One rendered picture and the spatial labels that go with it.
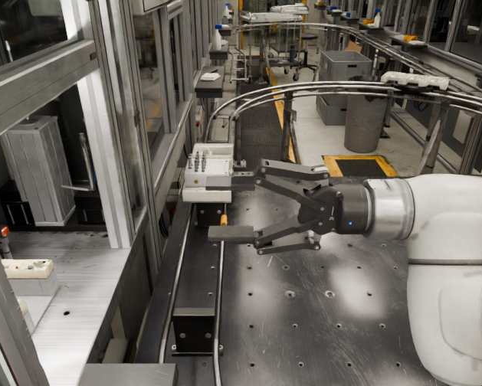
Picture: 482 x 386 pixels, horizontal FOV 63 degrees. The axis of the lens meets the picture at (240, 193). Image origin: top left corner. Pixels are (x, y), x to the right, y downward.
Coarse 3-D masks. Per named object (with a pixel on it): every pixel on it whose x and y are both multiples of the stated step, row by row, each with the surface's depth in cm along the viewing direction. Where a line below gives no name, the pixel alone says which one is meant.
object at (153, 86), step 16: (144, 16) 105; (144, 32) 105; (160, 32) 126; (144, 48) 105; (160, 48) 126; (144, 64) 105; (160, 64) 126; (144, 80) 105; (160, 80) 126; (176, 80) 192; (144, 96) 105; (160, 96) 126; (160, 112) 126; (160, 128) 126; (160, 144) 126
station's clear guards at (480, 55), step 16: (416, 0) 347; (448, 0) 357; (464, 0) 272; (480, 0) 254; (416, 16) 347; (448, 16) 363; (464, 16) 272; (480, 16) 254; (416, 32) 347; (464, 32) 272; (480, 32) 254; (464, 48) 272; (480, 48) 254
